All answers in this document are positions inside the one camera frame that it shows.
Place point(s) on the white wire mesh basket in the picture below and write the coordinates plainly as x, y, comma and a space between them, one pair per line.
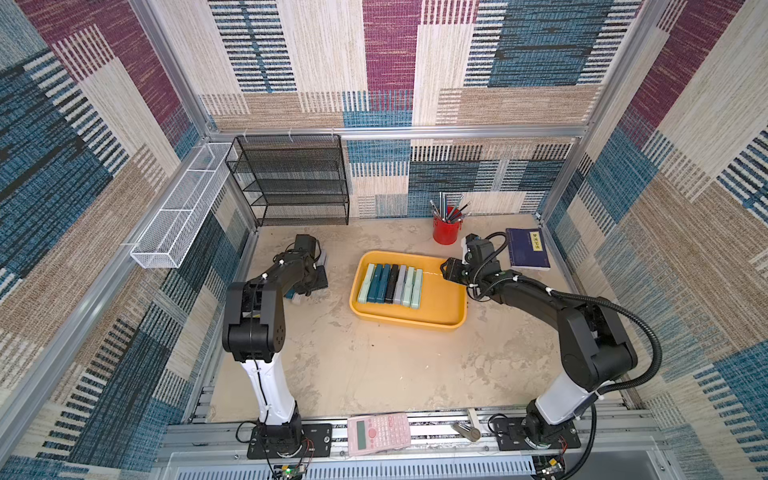
169, 236

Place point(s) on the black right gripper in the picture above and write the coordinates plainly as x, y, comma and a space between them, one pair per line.
452, 270

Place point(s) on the black wire mesh shelf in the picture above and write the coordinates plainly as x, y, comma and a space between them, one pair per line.
292, 180

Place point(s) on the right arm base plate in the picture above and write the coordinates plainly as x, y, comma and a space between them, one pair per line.
528, 434

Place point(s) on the red pen cup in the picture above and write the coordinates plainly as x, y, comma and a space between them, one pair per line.
445, 233

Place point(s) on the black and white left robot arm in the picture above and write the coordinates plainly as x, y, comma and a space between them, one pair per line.
254, 332

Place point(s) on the black pruning pliers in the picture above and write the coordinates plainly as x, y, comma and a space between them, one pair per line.
391, 284

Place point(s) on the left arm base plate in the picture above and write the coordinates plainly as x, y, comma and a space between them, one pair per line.
290, 441

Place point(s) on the pink calculator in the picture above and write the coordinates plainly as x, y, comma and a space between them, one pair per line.
371, 434

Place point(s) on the yellow plastic storage tray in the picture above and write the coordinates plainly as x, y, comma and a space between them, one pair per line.
443, 304

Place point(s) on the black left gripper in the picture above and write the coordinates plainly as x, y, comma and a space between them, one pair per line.
322, 284

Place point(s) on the dark blue book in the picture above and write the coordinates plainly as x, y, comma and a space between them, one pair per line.
527, 249

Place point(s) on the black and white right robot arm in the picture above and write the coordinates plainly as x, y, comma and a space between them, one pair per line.
595, 348

